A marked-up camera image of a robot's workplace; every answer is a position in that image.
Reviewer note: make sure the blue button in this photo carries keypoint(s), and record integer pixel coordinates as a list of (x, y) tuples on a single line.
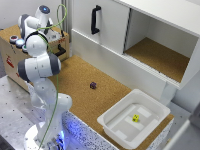
[(20, 42)]

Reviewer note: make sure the wooden drawer box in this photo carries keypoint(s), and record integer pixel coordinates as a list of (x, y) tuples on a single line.
[(13, 53)]

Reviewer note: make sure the yellow block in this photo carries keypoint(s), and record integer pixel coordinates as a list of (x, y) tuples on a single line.
[(135, 118)]

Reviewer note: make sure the purple block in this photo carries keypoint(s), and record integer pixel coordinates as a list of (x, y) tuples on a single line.
[(93, 85)]

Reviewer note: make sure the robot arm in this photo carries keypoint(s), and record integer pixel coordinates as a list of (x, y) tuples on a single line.
[(40, 66)]

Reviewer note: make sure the white plastic box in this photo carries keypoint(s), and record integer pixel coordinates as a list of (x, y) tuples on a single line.
[(135, 118)]

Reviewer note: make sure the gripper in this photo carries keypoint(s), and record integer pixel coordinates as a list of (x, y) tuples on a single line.
[(53, 34)]

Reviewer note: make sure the white sliding door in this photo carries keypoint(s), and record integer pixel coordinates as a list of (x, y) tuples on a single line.
[(100, 23)]

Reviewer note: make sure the white cabinet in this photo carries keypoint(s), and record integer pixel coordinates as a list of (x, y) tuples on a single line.
[(156, 50)]

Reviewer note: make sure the red button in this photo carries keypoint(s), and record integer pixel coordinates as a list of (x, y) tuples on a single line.
[(13, 38)]

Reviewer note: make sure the green button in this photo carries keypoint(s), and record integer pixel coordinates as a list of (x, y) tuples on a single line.
[(24, 48)]

